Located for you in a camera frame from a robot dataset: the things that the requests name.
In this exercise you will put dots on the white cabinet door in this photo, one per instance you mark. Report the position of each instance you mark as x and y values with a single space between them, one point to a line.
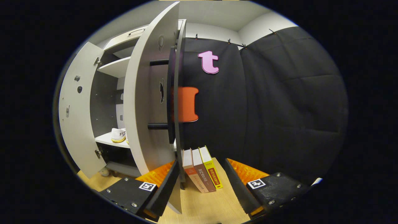
77 130
140 93

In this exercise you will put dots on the white lidded bowl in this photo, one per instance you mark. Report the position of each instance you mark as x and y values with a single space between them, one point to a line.
104 172

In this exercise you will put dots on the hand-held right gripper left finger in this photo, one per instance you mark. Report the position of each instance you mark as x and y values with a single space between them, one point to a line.
164 189

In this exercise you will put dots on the white shoe cabinet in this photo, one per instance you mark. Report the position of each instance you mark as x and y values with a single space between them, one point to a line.
104 99

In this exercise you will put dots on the white striped shoe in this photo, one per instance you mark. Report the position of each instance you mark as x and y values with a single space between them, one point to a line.
118 135

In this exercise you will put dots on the yellow book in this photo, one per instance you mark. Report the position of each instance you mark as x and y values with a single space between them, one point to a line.
213 172

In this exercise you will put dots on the brown book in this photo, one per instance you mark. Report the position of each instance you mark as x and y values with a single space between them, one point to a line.
202 174

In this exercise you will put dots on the black backdrop cloth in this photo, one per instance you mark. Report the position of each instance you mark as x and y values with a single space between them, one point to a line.
279 109

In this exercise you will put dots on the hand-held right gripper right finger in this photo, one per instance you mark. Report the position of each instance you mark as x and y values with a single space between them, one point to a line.
238 189

